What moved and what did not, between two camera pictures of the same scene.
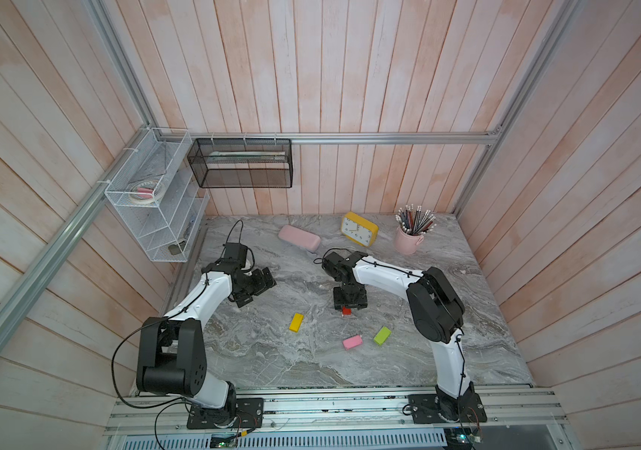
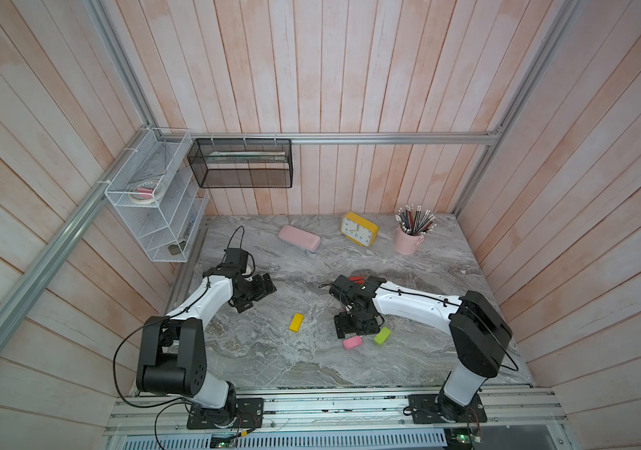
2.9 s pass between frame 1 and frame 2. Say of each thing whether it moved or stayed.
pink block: stayed
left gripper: stayed
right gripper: moved
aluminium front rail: stayed
